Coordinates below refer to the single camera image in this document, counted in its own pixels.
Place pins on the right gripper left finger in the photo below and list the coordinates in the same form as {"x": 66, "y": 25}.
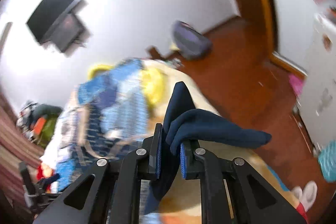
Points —
{"x": 109, "y": 191}

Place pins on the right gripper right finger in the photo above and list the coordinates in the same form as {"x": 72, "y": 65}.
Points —
{"x": 232, "y": 191}

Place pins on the navy patterned garment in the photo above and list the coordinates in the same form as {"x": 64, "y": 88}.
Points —
{"x": 183, "y": 121}

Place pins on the clothes pile with orange box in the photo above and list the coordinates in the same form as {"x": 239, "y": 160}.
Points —
{"x": 37, "y": 122}

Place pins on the red plush toy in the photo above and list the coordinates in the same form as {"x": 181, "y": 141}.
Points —
{"x": 46, "y": 176}

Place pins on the striped maroon curtain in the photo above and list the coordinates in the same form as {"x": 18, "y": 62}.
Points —
{"x": 15, "y": 149}

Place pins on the white slipper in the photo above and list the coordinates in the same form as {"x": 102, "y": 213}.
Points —
{"x": 307, "y": 195}

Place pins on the blue patchwork bedspread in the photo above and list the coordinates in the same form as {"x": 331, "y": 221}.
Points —
{"x": 107, "y": 116}

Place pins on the teal basket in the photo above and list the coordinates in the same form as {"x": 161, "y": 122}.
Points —
{"x": 327, "y": 161}

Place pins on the white cabinet with stickers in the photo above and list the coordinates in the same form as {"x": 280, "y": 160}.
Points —
{"x": 316, "y": 103}

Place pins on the purple grey bag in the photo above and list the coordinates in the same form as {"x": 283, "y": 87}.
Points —
{"x": 190, "y": 43}

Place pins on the black wall television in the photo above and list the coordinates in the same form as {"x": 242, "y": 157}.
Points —
{"x": 55, "y": 21}

